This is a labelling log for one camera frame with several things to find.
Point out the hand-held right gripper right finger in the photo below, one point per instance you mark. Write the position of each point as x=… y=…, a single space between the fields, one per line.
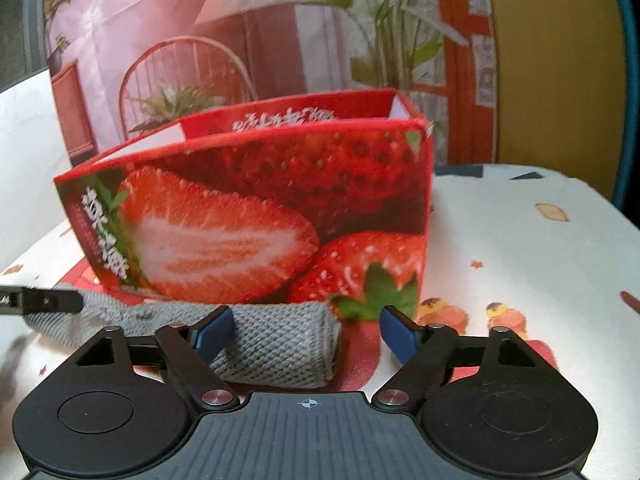
x=397 y=332

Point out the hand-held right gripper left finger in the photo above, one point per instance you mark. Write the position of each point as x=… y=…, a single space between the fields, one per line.
x=215 y=332

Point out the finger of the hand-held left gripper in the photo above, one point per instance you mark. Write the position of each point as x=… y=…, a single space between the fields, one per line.
x=45 y=301

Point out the grey knitted cloth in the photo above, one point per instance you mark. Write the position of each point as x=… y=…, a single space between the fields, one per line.
x=280 y=340

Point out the red strawberry print cardboard box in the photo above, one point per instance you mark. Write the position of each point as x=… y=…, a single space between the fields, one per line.
x=250 y=185

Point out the dark window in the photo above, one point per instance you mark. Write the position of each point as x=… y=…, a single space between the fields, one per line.
x=20 y=20

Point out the blue curtain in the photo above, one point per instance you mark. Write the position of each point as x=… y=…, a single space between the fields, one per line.
x=631 y=110

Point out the printed room scene wall tapestry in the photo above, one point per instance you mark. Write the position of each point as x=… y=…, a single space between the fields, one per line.
x=300 y=35

